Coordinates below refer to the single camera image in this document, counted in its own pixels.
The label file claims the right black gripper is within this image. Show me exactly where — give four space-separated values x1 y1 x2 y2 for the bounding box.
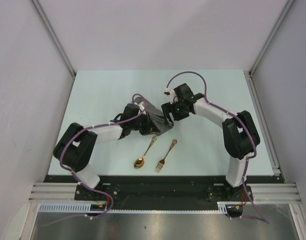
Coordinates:
161 99 189 126

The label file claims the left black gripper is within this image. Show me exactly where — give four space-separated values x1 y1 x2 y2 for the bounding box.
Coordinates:
130 112 160 136

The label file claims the grey cloth napkin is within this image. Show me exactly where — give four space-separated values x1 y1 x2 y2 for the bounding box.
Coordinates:
133 96 174 136

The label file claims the gold fork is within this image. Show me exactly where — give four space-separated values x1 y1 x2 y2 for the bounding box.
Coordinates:
155 139 177 173

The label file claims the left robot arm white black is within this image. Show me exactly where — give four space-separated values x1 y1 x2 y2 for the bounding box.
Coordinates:
53 101 148 200

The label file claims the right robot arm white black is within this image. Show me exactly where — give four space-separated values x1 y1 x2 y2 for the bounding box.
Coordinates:
162 83 260 201

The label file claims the gold spoon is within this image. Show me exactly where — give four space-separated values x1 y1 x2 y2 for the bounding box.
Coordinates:
134 136 157 169

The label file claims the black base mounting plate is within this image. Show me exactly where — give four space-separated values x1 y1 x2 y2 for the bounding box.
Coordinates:
44 174 285 211

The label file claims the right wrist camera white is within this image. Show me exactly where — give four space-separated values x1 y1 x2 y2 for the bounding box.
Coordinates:
164 87 179 105

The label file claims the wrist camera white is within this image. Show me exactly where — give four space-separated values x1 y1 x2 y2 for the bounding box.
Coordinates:
137 101 146 111
164 87 179 105

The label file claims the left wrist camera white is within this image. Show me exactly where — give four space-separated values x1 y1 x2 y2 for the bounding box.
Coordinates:
137 101 146 111

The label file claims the right aluminium side rail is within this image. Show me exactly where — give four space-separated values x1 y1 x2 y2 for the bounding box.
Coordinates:
244 71 283 176

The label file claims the front aluminium frame rail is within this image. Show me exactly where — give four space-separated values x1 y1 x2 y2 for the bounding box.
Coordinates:
29 182 302 204

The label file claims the white slotted cable duct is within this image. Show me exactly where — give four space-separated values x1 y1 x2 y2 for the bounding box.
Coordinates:
39 201 243 215

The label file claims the right aluminium frame post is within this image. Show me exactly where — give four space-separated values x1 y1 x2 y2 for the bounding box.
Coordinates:
248 0 296 77

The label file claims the aluminium frame post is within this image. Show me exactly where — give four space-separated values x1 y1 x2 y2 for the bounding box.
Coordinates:
248 0 296 77
29 0 77 79

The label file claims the left aluminium frame post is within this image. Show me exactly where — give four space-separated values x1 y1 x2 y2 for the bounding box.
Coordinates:
29 0 77 79

